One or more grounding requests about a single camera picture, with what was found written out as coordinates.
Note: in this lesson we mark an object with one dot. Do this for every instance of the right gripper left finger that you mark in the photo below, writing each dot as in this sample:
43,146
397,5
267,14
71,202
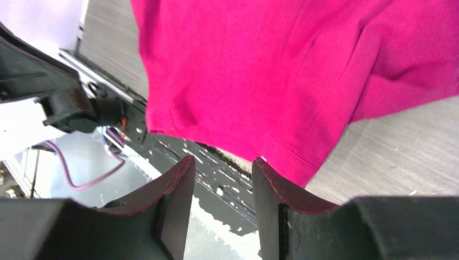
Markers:
152,221

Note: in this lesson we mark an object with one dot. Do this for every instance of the magenta skirt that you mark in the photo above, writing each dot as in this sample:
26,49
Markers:
281,80

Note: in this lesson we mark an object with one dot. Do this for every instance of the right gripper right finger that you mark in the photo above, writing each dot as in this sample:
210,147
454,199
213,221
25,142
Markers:
274,198

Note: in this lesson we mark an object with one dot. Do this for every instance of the aluminium rail frame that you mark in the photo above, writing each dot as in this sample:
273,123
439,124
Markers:
89,74

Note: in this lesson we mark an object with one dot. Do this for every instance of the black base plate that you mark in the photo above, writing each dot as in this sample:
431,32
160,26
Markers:
223,190

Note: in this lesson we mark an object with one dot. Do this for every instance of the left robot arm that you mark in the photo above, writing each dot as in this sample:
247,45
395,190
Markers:
26,72

